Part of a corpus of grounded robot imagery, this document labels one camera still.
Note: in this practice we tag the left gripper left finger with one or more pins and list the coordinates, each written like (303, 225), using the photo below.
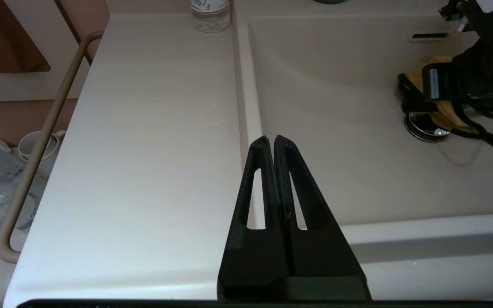
(253, 261)

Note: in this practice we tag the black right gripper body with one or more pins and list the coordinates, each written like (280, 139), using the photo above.
(477, 72)

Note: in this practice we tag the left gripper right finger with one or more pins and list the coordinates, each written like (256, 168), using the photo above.
(323, 261)

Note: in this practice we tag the yellow cloth with black trim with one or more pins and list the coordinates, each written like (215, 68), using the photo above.
(447, 113)

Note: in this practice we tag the white ceramic sink basin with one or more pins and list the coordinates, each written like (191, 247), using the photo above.
(144, 149)

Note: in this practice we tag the chrome drain stopper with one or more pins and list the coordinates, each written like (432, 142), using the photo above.
(424, 128)

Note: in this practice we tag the white stacked cups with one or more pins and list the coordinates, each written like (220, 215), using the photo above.
(37, 147)

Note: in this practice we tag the clear empty plastic bottle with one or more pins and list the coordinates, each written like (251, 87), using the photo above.
(210, 17)

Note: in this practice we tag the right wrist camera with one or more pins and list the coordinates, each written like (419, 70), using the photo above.
(482, 13)

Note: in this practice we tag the beige towel rail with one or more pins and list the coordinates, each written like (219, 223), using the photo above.
(41, 141)

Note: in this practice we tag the brown wall holder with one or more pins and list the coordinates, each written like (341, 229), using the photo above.
(2, 38)

